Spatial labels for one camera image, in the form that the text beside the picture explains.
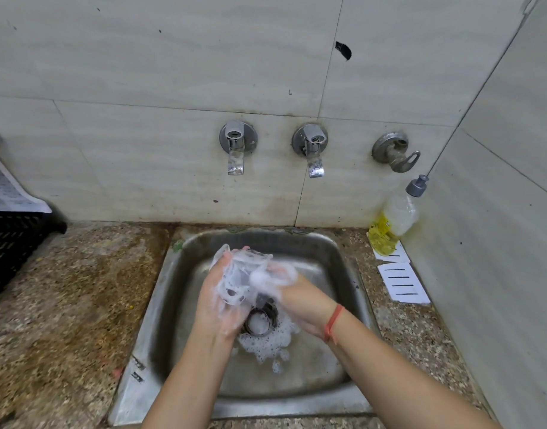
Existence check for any person's right forearm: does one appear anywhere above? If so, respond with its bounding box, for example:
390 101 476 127
326 310 502 429

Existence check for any person's left forearm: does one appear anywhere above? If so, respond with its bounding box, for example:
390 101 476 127
141 328 238 429

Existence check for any grey wall valve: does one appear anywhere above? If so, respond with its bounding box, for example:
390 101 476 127
371 132 422 174

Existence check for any metal sink drain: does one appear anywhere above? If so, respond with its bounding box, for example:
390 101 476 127
237 306 301 362

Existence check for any chrome wall tap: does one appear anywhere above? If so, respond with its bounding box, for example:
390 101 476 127
218 120 260 176
291 123 329 179

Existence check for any person's left hand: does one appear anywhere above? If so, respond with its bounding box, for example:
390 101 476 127
192 247 252 340

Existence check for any yellow dish soap bottle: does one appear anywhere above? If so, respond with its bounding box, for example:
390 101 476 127
367 175 431 257

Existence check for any white drip tray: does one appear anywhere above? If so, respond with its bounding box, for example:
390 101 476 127
0 129 53 214

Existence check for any clear glass cup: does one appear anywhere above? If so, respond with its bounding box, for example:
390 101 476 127
210 244 274 308

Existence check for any stainless steel sink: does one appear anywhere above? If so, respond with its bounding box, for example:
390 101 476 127
107 226 384 427

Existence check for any orange wrist thread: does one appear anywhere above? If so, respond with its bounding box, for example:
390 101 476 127
323 304 345 346

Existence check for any black dish rack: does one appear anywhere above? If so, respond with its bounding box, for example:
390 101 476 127
0 154 68 304

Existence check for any person's right hand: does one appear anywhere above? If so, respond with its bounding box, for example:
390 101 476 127
250 259 344 343

